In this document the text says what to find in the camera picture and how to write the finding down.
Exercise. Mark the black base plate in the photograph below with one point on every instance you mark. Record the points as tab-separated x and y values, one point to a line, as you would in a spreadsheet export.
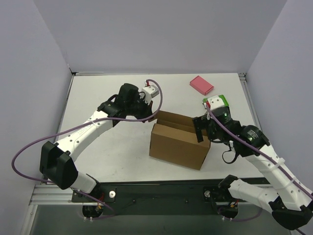
189	197

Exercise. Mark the aluminium frame rail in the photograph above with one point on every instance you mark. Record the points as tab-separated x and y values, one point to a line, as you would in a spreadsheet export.
121	154

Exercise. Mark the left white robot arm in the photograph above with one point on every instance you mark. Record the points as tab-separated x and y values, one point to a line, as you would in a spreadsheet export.
57	161

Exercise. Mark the green paper box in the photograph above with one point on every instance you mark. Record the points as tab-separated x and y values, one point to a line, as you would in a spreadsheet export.
216	100

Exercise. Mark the pink paper box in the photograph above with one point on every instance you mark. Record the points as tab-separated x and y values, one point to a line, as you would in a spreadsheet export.
201	85

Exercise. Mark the large brown cardboard box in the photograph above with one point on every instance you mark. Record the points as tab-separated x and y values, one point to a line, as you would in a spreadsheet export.
173	139

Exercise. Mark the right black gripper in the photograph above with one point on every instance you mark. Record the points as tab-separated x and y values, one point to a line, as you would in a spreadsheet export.
204	123

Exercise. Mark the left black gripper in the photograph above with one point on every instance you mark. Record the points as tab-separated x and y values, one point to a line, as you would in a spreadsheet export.
145	110

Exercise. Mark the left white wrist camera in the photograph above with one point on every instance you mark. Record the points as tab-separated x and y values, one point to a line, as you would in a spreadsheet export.
150	92

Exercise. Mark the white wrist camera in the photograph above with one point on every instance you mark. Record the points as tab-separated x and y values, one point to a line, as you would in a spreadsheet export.
150	92
212	108

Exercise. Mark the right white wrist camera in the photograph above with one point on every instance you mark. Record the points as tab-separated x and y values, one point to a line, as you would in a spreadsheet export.
212	108

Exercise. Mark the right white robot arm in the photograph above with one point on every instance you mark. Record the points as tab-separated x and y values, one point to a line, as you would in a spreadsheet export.
288	201

